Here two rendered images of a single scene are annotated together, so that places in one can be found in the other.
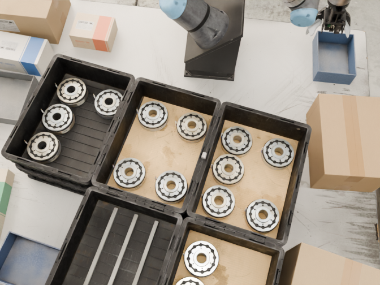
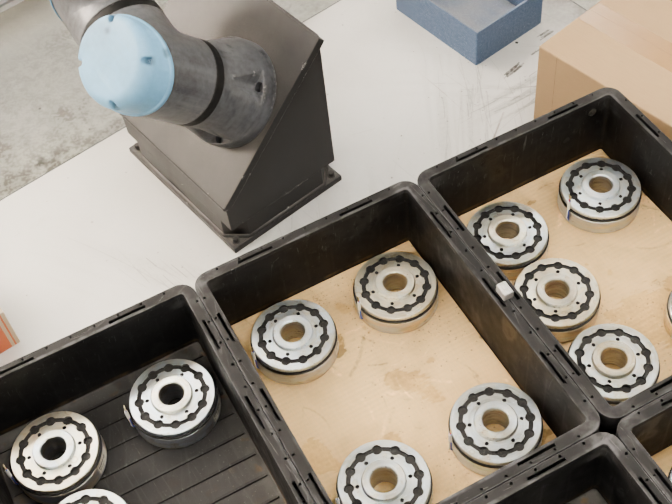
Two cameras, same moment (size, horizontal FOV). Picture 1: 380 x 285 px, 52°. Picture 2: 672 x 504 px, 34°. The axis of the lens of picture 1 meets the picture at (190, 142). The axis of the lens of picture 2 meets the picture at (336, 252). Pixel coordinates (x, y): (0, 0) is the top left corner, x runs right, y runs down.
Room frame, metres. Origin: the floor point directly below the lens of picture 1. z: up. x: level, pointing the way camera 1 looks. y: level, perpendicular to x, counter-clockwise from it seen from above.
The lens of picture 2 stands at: (0.00, 0.52, 1.94)
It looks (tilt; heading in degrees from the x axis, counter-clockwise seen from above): 52 degrees down; 322
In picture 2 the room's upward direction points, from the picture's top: 8 degrees counter-clockwise
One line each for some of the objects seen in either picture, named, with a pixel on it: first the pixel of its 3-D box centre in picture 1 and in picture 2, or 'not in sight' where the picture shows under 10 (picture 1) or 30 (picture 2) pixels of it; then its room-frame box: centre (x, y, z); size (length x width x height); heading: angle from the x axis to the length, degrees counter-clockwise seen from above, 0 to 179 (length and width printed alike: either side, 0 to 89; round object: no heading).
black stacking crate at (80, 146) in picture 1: (76, 121); (145, 499); (0.57, 0.39, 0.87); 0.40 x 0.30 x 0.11; 164
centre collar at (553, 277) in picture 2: (228, 168); (556, 290); (0.42, -0.13, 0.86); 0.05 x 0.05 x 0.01
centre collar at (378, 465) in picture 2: (129, 172); (383, 480); (0.40, 0.19, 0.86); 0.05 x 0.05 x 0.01
